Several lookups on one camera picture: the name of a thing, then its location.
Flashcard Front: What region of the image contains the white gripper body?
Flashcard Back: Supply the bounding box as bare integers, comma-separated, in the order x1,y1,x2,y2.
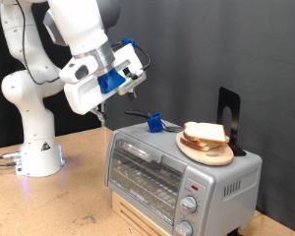
62,43,148,116

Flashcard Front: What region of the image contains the blue block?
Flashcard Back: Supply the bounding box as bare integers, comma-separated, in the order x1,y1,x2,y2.
147,111,164,133

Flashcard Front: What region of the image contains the glass oven door with handle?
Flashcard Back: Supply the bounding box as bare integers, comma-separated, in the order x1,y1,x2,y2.
107,132,188,227

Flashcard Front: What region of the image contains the silver oven knob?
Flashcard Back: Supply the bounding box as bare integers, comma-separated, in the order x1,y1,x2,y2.
175,220,194,236
180,196,199,214

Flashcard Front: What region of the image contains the silver toaster oven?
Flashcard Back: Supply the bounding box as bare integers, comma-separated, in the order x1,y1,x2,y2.
104,119,264,236

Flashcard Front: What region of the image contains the vertical metal pole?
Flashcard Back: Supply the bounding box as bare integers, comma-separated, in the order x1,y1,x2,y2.
100,101,107,128

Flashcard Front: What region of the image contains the white bread slice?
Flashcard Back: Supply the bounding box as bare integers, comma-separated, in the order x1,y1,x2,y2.
179,136,231,152
182,121,228,147

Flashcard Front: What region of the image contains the round wooden board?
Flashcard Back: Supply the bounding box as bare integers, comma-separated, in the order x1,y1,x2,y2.
175,131,235,166

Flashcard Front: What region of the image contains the black metal bookend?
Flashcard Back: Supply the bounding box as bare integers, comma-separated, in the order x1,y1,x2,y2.
216,87,248,157

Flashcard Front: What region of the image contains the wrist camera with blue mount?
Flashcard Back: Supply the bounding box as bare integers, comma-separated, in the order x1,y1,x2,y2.
97,67,148,96

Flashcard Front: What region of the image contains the wire oven rack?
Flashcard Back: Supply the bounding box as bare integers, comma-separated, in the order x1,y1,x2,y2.
112,161,183,217

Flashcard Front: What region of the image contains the grey plug base cable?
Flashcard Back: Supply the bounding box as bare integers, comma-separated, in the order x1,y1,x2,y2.
0,150,23,160

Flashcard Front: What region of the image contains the black base cable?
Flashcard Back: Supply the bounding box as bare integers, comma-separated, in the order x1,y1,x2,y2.
0,160,18,168

